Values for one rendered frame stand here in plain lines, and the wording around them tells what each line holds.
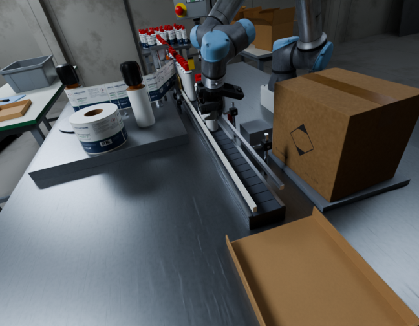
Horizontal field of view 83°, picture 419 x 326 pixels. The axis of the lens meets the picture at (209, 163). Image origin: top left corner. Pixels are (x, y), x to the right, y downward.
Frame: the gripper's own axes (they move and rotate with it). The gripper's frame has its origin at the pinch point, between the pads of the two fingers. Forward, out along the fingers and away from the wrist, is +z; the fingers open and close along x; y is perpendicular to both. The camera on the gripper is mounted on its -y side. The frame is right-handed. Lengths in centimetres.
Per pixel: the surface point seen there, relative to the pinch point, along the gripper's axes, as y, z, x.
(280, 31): -123, 85, -144
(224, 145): -0.3, 4.6, 10.4
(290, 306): 6, -21, 64
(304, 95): -17.7, -28.0, 18.9
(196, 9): -8, -9, -55
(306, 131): -17.6, -21.0, 26.2
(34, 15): 167, 168, -382
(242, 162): -2.4, -2.2, 22.3
